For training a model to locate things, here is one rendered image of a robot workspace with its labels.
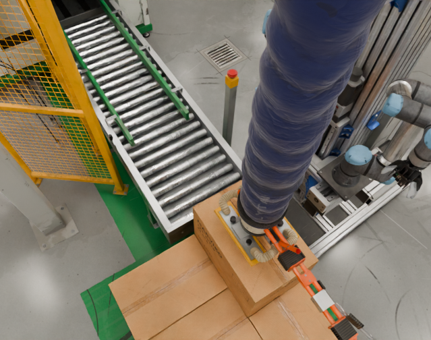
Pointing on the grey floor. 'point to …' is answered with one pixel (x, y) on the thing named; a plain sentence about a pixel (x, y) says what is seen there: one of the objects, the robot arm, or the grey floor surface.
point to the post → (229, 108)
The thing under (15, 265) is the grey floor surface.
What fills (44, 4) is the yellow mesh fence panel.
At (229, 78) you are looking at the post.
